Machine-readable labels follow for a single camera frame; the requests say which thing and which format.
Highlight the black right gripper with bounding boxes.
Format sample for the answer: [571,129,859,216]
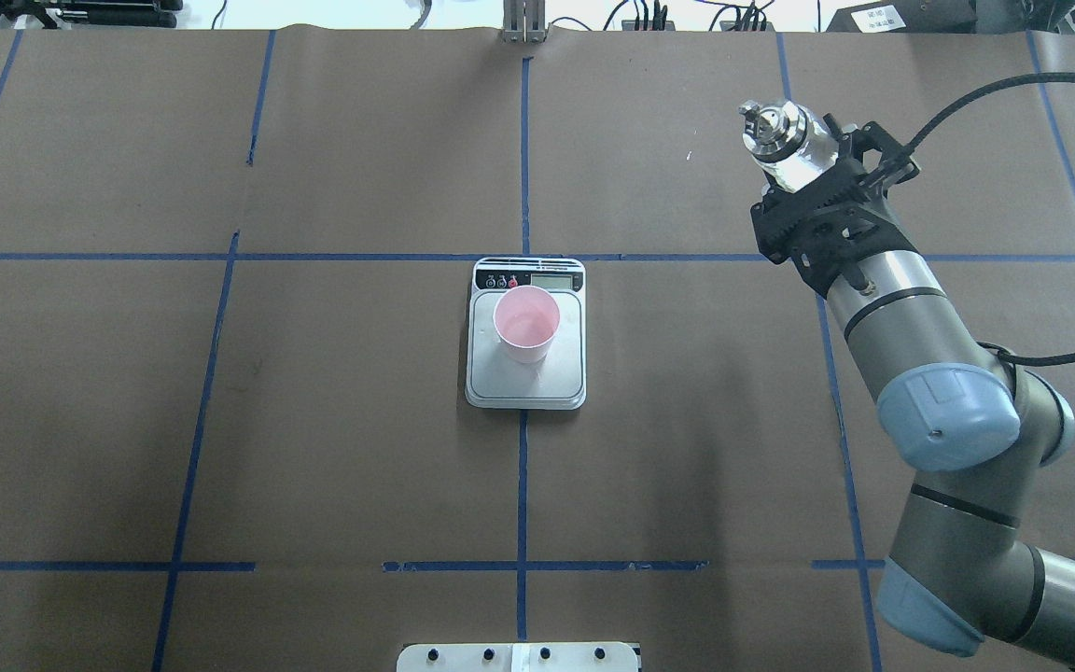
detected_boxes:
[750,121,920,295]

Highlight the clear glass sauce bottle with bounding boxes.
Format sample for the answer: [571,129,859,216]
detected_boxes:
[739,99,840,194]

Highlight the pink plastic cup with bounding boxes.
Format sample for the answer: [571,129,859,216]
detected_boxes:
[492,286,562,363]

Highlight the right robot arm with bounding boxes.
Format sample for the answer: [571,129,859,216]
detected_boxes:
[739,101,1075,671]

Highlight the silver digital kitchen scale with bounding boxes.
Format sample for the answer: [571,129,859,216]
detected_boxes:
[465,257,588,410]

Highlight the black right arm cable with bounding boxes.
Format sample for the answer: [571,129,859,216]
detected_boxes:
[901,73,1075,367]

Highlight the aluminium frame post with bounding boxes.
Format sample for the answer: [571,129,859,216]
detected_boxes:
[500,0,549,44]

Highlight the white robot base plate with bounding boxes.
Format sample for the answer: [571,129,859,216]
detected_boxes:
[396,641,643,671]

